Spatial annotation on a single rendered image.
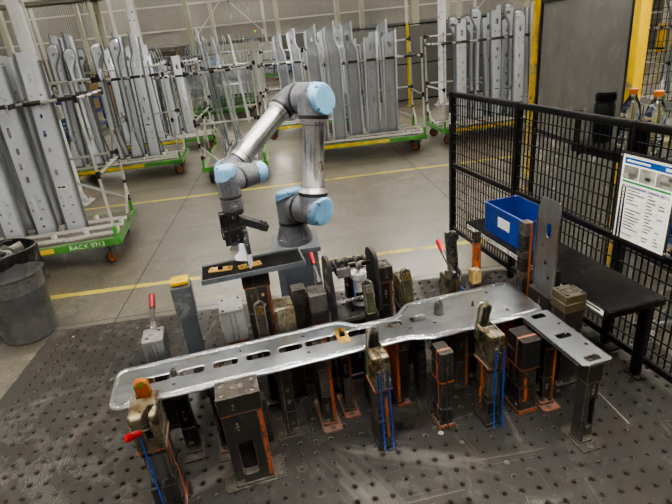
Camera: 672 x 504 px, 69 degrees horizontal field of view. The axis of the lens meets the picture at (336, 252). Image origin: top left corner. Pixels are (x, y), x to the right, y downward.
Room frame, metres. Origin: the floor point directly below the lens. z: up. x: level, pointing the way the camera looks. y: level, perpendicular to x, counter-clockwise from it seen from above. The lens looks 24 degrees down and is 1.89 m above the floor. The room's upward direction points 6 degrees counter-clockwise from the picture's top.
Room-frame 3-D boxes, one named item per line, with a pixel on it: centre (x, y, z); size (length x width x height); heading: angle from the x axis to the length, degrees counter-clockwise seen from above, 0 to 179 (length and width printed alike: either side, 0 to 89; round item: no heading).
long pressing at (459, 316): (1.33, 0.03, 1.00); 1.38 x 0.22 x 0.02; 103
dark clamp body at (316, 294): (1.53, 0.08, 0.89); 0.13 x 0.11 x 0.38; 13
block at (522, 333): (1.28, -0.56, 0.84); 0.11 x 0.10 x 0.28; 13
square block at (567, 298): (1.38, -0.74, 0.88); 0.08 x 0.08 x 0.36; 13
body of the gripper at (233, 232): (1.61, 0.34, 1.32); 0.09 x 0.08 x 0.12; 110
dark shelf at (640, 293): (1.74, -0.83, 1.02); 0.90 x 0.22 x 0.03; 13
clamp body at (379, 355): (1.19, -0.09, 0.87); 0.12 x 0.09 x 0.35; 13
